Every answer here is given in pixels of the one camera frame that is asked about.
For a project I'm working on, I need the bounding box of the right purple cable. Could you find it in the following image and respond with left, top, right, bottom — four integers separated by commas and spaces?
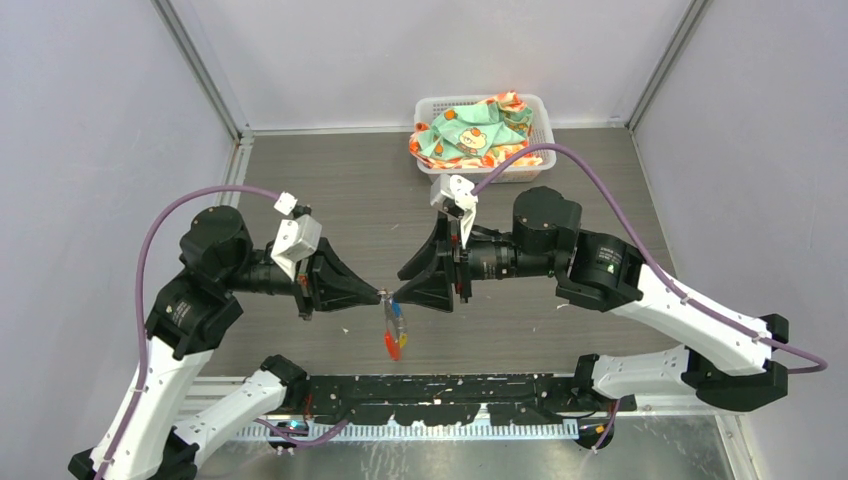
471, 142, 829, 453

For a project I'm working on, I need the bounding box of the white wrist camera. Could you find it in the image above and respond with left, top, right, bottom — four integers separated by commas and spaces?
429, 174, 478, 248
270, 192, 322, 281

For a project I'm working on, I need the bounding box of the colourful patterned cloth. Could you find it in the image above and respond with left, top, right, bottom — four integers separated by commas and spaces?
408, 91, 536, 170

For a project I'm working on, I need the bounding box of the white plastic basket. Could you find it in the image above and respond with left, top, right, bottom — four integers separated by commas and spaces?
408, 90, 554, 182

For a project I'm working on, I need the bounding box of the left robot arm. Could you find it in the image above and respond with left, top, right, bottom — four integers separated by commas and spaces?
69, 206, 380, 479

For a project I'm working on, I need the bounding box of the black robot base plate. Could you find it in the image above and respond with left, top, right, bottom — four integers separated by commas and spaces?
277, 373, 614, 426

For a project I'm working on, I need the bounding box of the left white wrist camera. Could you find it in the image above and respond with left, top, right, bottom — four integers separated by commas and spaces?
270, 192, 322, 281

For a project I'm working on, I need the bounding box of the purple cable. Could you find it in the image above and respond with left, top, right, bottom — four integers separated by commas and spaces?
471, 142, 829, 453
92, 184, 349, 480

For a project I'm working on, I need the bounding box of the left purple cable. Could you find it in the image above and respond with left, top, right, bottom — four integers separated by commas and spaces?
92, 184, 349, 480

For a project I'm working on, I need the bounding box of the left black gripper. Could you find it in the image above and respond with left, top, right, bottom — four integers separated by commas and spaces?
226, 233, 384, 316

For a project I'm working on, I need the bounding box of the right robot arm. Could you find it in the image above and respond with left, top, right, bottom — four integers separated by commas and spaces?
393, 186, 789, 412

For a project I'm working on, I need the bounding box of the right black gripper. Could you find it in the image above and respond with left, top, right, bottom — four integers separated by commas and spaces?
393, 207, 559, 311

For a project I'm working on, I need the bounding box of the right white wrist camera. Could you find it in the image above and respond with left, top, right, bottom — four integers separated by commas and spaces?
429, 174, 478, 248

